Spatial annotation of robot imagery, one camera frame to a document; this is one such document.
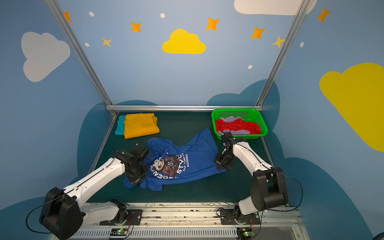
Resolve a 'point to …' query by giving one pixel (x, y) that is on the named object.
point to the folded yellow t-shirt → (138, 125)
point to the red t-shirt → (238, 124)
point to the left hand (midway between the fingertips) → (150, 178)
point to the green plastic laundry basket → (254, 116)
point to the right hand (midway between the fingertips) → (218, 165)
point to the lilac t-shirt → (231, 119)
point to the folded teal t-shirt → (120, 129)
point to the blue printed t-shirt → (168, 159)
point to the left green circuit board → (118, 232)
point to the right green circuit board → (243, 233)
